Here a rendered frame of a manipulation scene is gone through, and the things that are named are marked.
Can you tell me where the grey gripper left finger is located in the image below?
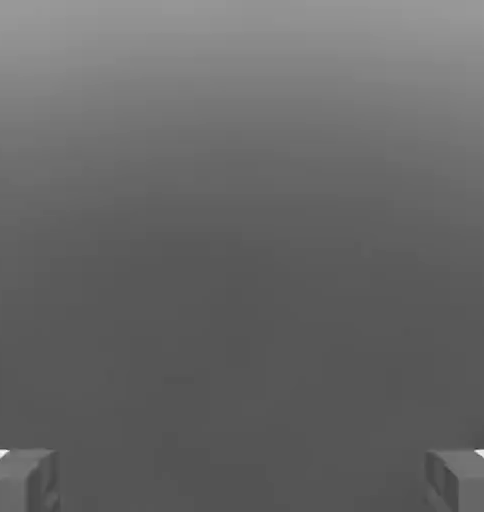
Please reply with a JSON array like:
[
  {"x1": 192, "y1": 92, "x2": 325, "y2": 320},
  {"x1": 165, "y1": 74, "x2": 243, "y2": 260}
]
[{"x1": 0, "y1": 447, "x2": 62, "y2": 512}]

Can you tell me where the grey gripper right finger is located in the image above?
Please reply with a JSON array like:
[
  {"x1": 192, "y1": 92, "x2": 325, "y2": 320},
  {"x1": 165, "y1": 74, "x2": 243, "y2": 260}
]
[{"x1": 423, "y1": 447, "x2": 484, "y2": 512}]

